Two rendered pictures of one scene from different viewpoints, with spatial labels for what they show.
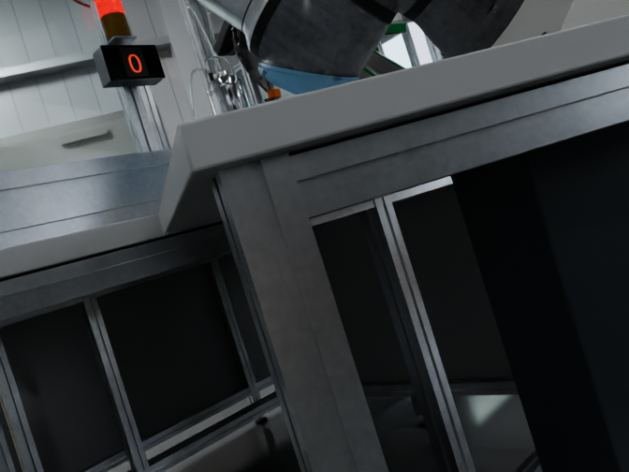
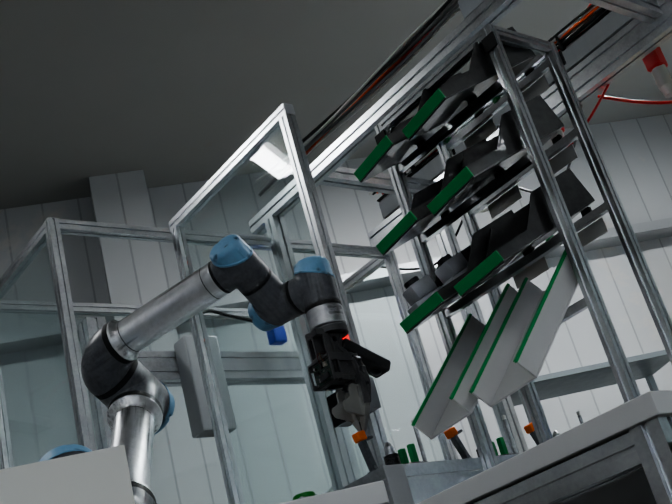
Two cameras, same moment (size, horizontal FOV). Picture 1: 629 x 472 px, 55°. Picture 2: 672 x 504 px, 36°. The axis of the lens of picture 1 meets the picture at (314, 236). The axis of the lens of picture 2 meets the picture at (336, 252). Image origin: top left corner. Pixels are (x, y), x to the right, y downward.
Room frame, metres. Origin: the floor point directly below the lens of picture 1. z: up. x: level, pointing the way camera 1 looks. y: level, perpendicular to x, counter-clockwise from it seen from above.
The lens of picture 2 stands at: (1.30, -1.93, 0.60)
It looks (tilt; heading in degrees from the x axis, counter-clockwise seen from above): 24 degrees up; 90
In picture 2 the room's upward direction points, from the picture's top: 16 degrees counter-clockwise
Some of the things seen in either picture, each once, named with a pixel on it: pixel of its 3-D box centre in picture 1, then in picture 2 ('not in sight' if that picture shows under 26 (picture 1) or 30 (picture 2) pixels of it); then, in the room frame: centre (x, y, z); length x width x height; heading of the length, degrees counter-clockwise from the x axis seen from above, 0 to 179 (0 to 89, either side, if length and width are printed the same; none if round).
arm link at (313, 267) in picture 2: not in sight; (315, 286); (1.22, -0.01, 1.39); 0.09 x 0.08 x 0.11; 153
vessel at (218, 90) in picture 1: (229, 105); not in sight; (2.27, 0.15, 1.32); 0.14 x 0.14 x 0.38
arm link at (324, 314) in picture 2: not in sight; (327, 320); (1.23, -0.01, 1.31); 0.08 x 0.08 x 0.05
